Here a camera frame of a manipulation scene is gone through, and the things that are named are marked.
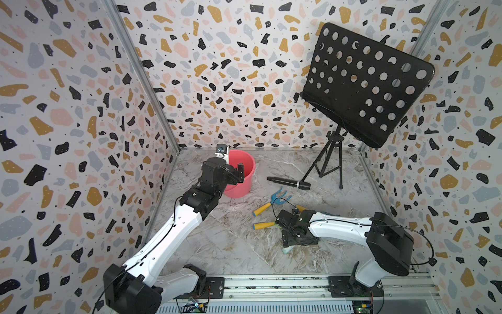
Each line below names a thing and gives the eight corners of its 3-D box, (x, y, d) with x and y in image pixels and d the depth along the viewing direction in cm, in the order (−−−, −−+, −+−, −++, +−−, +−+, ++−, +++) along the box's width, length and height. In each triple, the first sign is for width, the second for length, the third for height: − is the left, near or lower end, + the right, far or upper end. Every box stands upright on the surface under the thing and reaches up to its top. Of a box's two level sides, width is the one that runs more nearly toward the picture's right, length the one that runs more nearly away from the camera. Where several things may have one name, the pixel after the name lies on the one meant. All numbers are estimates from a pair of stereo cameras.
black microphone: (267, 180, 110) (267, 176, 107) (268, 176, 111) (269, 172, 109) (309, 191, 105) (310, 187, 103) (309, 186, 107) (311, 183, 105)
